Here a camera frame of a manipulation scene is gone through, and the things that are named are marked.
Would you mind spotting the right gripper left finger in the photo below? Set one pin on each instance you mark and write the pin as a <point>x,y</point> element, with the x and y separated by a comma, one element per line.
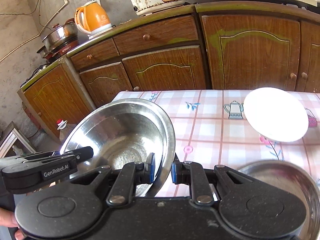
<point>125,181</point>

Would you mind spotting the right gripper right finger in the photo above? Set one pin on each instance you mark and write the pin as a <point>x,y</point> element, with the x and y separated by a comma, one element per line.
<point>197,178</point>

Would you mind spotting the deep steel bowl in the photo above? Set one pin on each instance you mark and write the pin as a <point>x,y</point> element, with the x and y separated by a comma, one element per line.
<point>120,134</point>

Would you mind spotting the large steel plate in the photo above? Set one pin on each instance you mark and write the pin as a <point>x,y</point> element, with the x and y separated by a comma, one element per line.
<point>165,142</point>

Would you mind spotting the white bowl green logo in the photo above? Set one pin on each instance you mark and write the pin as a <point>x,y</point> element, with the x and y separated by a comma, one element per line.
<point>276,114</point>

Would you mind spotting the person's left hand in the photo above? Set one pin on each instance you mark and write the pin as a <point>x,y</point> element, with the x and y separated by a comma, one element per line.
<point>7,219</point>

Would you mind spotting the pink plaid tablecloth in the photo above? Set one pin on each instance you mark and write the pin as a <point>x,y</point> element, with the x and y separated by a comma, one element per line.
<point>205,134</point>

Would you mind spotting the plastic oil bottle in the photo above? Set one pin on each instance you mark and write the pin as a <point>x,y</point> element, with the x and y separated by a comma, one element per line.
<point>64,129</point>

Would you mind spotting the red induction cooker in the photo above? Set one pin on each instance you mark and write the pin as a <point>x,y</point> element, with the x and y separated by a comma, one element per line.
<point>53,55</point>

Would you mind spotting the brown wooden cabinet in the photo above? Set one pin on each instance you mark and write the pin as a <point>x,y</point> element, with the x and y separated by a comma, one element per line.
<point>218,45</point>

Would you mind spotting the steel pot with lid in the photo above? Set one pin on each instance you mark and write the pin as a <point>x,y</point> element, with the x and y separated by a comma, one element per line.
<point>60,34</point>

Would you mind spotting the orange electric kettle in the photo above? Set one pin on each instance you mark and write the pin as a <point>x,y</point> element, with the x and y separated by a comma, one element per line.
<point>91,19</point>

